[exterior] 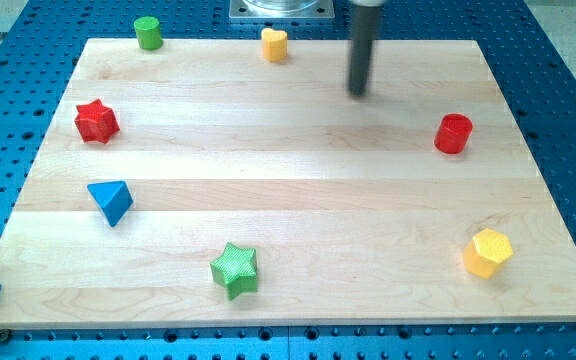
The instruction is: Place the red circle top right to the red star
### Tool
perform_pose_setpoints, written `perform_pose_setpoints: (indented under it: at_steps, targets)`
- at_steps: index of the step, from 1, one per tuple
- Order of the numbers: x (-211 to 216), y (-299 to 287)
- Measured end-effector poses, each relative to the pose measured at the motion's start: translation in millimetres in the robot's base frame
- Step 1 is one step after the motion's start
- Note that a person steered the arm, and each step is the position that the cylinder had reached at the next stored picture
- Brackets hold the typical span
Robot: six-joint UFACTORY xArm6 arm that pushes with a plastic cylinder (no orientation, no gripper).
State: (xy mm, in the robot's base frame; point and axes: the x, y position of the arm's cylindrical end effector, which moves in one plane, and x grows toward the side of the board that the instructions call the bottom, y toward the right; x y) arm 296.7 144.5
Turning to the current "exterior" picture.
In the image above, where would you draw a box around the green star block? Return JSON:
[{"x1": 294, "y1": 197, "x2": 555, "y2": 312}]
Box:
[{"x1": 210, "y1": 242, "x2": 258, "y2": 300}]

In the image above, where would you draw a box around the red star block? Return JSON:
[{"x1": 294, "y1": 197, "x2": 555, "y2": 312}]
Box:
[{"x1": 74, "y1": 99, "x2": 120, "y2": 144}]

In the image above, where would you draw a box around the light wooden board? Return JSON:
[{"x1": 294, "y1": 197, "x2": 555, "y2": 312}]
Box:
[{"x1": 0, "y1": 38, "x2": 576, "y2": 329}]

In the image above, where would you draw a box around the yellow heart block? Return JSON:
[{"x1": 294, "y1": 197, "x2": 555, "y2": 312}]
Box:
[{"x1": 261, "y1": 28, "x2": 288, "y2": 62}]

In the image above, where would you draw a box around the red cylinder block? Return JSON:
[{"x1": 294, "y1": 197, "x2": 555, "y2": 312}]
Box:
[{"x1": 434, "y1": 113, "x2": 473, "y2": 154}]

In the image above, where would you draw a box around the blue triangle block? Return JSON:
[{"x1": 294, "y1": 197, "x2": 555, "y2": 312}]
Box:
[{"x1": 87, "y1": 180, "x2": 133, "y2": 227}]

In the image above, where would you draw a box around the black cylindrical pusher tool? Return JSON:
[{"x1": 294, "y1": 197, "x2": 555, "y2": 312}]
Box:
[{"x1": 347, "y1": 0, "x2": 386, "y2": 98}]

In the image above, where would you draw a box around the green cylinder block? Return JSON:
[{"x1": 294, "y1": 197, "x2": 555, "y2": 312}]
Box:
[{"x1": 133, "y1": 16, "x2": 163, "y2": 51}]

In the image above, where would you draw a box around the yellow hexagon block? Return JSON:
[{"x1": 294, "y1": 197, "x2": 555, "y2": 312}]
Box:
[{"x1": 462, "y1": 228, "x2": 513, "y2": 279}]

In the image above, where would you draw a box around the blue perforated table plate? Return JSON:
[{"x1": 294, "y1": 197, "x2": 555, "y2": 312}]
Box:
[{"x1": 0, "y1": 1, "x2": 576, "y2": 359}]

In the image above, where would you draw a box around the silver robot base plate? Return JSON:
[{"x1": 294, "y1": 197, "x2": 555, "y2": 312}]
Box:
[{"x1": 229, "y1": 0, "x2": 335, "y2": 20}]

